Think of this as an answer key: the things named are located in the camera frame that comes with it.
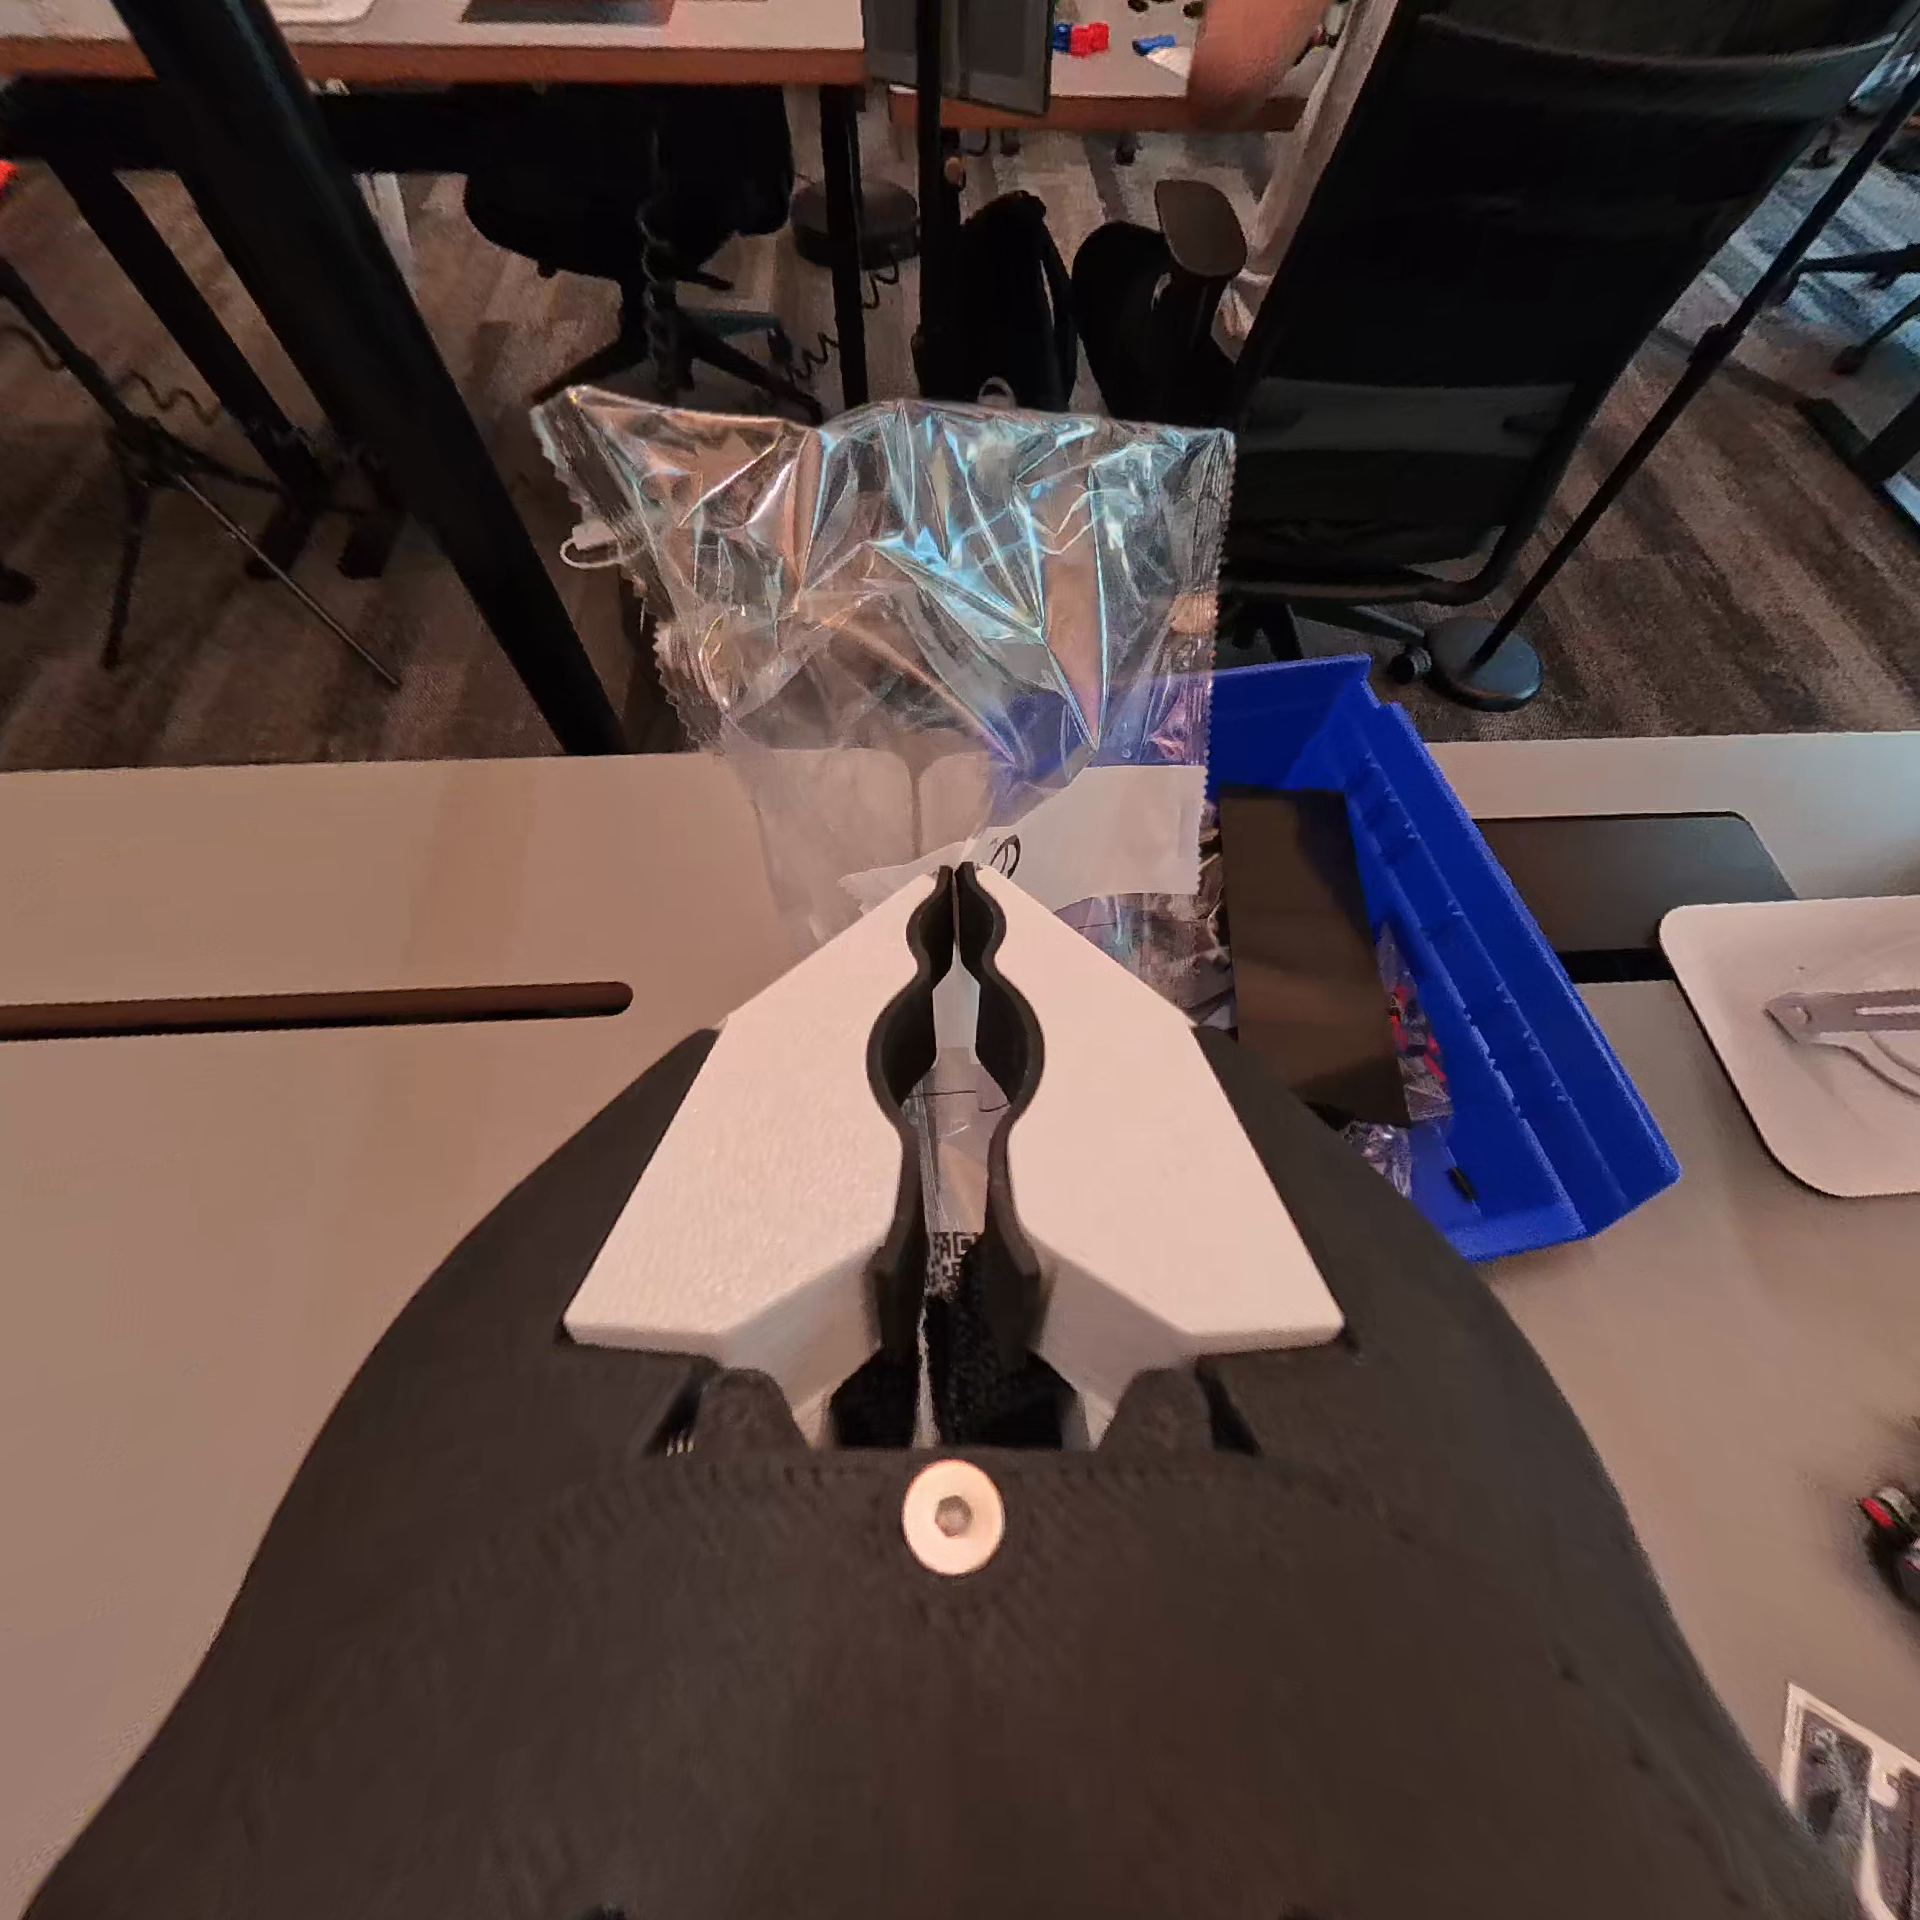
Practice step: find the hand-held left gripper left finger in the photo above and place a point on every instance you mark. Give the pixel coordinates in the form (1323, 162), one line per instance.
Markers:
(748, 1167)

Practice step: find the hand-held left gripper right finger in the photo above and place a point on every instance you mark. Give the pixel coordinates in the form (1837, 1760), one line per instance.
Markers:
(1151, 1167)

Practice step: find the blue plastic parts bin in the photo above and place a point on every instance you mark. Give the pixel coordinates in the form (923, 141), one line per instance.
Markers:
(1517, 1020)

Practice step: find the clear plastic bag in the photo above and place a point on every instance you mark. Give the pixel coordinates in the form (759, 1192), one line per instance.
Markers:
(896, 574)

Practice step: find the partly built lego car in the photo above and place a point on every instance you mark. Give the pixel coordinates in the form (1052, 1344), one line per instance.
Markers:
(1904, 1549)

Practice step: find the lego sticker sheet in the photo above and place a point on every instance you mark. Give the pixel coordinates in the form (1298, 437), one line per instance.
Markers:
(1837, 1782)

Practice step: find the clear bag with black panel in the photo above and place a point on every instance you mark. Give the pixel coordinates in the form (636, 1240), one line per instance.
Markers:
(1308, 961)

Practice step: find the clear bag of small parts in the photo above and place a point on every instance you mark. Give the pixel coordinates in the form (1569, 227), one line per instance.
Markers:
(1398, 1020)

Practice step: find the black flat pad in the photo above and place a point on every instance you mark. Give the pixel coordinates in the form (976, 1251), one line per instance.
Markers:
(1621, 886)

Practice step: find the white tray with metal tool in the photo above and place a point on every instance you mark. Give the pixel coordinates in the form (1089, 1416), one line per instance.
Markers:
(1723, 1051)

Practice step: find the black backpack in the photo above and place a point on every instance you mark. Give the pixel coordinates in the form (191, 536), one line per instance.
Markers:
(999, 297)

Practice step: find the black tripod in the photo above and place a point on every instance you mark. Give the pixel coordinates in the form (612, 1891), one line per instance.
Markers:
(150, 454)

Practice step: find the round black stand base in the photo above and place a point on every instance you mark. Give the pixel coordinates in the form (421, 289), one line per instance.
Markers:
(849, 227)

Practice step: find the black monitor panel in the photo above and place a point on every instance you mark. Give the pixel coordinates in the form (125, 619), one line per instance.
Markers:
(962, 47)

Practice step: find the small coloured toy bricks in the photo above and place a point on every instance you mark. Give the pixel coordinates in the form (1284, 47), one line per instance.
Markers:
(1085, 33)

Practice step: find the wooden-edged background table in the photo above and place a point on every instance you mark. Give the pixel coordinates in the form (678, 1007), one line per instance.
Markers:
(448, 59)

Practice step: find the black metal post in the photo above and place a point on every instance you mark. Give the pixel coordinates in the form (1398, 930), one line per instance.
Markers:
(370, 373)

